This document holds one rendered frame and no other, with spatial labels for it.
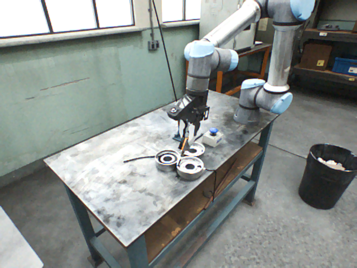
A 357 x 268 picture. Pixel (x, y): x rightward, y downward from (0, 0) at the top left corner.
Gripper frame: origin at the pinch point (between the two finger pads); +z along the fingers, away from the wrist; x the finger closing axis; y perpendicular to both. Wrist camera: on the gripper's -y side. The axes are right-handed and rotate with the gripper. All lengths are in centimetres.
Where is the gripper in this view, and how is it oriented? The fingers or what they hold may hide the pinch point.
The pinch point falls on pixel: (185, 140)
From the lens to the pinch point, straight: 84.4
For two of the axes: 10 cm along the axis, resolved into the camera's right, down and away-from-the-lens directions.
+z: -1.1, 8.8, 4.5
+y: 6.8, -2.7, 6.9
